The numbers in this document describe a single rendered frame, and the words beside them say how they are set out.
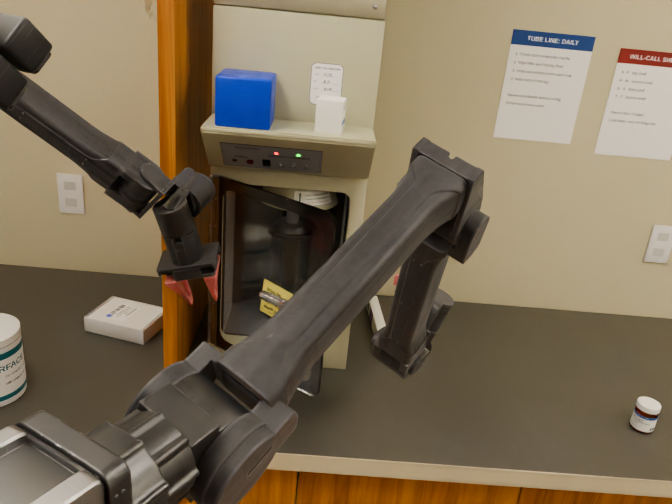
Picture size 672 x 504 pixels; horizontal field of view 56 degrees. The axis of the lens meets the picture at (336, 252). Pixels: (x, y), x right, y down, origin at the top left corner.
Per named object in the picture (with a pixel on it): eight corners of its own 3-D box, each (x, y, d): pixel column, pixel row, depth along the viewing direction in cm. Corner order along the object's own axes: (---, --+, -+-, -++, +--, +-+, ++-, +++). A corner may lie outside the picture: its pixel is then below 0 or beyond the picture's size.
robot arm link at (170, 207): (143, 208, 102) (174, 208, 100) (164, 186, 107) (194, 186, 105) (157, 243, 106) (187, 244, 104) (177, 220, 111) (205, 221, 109)
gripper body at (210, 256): (166, 258, 114) (153, 223, 110) (222, 249, 113) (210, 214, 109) (159, 280, 108) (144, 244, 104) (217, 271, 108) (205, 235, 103)
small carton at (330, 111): (318, 126, 123) (320, 94, 121) (344, 129, 123) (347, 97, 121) (314, 131, 119) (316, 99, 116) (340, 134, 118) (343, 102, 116)
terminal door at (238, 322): (213, 342, 145) (215, 173, 130) (319, 398, 130) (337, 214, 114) (210, 343, 145) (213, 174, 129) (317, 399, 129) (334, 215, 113)
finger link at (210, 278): (192, 291, 118) (177, 250, 113) (230, 285, 118) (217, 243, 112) (186, 314, 113) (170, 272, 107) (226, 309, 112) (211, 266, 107)
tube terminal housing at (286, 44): (224, 307, 171) (232, -1, 140) (345, 317, 172) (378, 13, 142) (207, 358, 148) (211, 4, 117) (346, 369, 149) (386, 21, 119)
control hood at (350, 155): (209, 162, 129) (210, 113, 125) (368, 176, 130) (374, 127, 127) (198, 178, 119) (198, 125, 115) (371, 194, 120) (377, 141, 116)
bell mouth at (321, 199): (263, 183, 151) (264, 160, 148) (338, 189, 151) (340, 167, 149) (254, 208, 134) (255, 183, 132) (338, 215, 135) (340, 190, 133)
